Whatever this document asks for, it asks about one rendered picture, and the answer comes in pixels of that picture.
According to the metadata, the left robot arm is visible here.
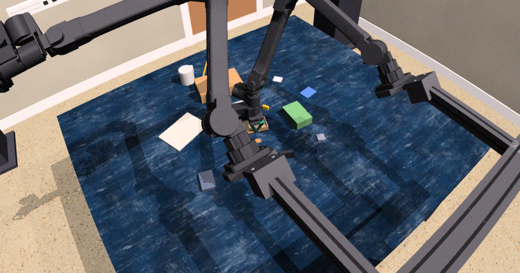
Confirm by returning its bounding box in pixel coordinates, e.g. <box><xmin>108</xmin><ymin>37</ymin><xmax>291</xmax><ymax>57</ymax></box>
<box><xmin>0</xmin><ymin>0</ymin><xmax>271</xmax><ymax>173</ymax></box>

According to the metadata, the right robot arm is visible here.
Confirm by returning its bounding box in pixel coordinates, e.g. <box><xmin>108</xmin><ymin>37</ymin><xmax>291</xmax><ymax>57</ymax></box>
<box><xmin>231</xmin><ymin>0</ymin><xmax>412</xmax><ymax>118</ymax></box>

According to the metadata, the tan wooden box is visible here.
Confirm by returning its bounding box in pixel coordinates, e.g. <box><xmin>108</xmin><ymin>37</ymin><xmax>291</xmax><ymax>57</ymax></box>
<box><xmin>194</xmin><ymin>68</ymin><xmax>242</xmax><ymax>104</ymax></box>

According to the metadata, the wooden ball maze puzzle tray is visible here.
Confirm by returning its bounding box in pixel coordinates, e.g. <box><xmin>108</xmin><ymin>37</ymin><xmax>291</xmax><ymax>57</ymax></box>
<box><xmin>242</xmin><ymin>117</ymin><xmax>269</xmax><ymax>134</ymax></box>

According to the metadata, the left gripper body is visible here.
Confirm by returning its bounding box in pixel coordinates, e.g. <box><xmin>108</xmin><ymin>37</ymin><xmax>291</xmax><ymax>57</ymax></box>
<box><xmin>0</xmin><ymin>49</ymin><xmax>27</xmax><ymax>91</ymax></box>

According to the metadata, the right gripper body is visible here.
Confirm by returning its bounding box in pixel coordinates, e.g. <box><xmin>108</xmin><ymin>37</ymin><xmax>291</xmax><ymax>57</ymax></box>
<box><xmin>248</xmin><ymin>104</ymin><xmax>264</xmax><ymax>125</ymax></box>

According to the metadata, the white mug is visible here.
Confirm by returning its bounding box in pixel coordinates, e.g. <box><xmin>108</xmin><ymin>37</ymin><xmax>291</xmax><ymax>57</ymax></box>
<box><xmin>178</xmin><ymin>65</ymin><xmax>195</xmax><ymax>86</ymax></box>

